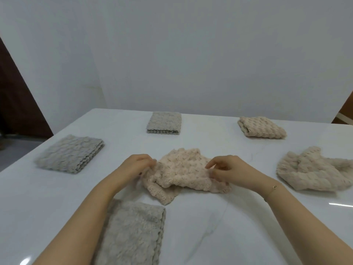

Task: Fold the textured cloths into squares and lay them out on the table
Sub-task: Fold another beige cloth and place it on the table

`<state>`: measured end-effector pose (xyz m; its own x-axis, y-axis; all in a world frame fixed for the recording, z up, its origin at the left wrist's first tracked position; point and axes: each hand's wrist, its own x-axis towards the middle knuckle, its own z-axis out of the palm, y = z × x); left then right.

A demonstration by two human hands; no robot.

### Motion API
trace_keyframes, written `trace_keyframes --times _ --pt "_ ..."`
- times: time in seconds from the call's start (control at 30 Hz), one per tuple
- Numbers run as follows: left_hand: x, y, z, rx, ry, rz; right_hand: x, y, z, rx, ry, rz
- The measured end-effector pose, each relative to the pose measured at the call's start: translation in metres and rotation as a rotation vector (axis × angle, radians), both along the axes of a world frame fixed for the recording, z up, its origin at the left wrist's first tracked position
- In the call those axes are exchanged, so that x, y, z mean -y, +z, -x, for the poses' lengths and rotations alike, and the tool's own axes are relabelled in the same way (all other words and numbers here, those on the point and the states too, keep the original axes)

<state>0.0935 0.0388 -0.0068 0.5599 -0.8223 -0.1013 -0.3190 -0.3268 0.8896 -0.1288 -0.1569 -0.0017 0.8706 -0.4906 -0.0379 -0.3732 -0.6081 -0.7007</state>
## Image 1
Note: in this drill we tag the dark brown wooden door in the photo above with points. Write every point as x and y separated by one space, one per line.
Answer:
19 102

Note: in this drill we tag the person's left forearm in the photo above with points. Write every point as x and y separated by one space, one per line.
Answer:
80 226

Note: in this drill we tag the person's left hand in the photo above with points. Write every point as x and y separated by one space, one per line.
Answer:
129 168

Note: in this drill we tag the taupe fluffy towel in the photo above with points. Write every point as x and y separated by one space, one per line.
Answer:
164 121
69 154

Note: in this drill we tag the person's right forearm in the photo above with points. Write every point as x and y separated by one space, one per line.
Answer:
311 226

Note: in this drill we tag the person's right hand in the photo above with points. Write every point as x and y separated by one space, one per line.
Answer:
242 173

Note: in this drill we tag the white glossy table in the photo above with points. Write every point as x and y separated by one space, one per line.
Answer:
234 231

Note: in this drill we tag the blue-grey fluffy towel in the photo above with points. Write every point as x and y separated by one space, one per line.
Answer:
132 234

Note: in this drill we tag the beige fluffy towel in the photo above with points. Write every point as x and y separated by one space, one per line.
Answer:
262 126
311 171
179 168

